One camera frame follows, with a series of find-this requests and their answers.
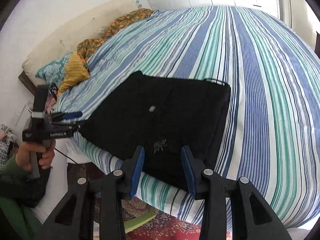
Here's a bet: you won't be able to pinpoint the person left hand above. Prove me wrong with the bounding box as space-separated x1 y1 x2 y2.
15 139 56 171

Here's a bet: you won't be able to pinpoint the cream padded headboard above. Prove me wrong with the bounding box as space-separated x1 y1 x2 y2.
18 0 138 86

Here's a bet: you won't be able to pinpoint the white door with handle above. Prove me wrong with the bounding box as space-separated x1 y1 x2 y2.
279 0 319 51

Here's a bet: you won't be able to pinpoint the orange floral green blanket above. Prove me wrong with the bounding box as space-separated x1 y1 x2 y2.
74 8 153 67

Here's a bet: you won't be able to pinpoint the red patterned rug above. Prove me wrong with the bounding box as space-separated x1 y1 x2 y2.
67 162 231 240

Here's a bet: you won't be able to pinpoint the black pants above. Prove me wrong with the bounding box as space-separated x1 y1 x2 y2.
79 71 231 190

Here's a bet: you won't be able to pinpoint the mustard yellow knit cushion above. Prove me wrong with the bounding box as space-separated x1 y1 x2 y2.
58 50 90 96

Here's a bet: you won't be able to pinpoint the black cable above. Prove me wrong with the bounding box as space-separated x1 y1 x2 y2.
53 147 83 165

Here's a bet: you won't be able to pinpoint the striped blue green bedspread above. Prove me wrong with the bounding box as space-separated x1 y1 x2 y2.
55 6 319 228

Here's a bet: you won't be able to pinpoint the green sleeved left forearm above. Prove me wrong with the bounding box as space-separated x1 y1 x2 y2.
1 157 51 239

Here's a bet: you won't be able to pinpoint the white trouser leg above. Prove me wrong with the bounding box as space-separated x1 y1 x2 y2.
32 139 105 223

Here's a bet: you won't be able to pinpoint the green paper on floor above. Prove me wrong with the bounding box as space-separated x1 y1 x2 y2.
124 211 156 233

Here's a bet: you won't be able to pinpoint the teal floral pillow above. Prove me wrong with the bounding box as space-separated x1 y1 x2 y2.
35 52 72 88

